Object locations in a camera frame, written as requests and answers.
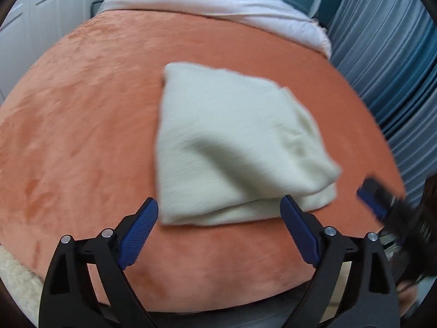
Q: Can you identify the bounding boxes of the white wardrobe doors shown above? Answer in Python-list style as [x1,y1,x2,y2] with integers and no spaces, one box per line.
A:
[0,0,113,106]

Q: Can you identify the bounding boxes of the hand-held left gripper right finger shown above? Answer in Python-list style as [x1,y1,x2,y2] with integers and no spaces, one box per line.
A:
[279,195,400,328]

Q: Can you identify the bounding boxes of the cream fluffy rug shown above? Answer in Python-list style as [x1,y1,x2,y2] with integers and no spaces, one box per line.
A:
[0,244,46,328]

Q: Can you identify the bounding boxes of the orange plush blanket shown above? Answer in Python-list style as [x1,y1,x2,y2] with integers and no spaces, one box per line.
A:
[0,9,407,316]

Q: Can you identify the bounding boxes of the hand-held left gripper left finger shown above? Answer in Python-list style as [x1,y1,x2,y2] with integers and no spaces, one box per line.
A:
[39,197,160,328]

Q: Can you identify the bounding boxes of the person's right hand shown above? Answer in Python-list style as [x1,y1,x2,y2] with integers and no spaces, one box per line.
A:
[396,278,422,317]

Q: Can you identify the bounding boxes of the white duvet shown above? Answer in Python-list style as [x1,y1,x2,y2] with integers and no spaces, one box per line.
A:
[96,0,333,58]

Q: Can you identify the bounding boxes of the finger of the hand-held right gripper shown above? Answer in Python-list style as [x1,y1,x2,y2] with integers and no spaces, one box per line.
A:
[356,177,397,221]

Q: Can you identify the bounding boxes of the cream garment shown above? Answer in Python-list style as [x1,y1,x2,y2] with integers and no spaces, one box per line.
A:
[155,62,343,227]

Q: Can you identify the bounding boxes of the blue-grey curtain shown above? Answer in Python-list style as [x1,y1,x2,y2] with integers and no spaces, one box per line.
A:
[326,0,437,209]

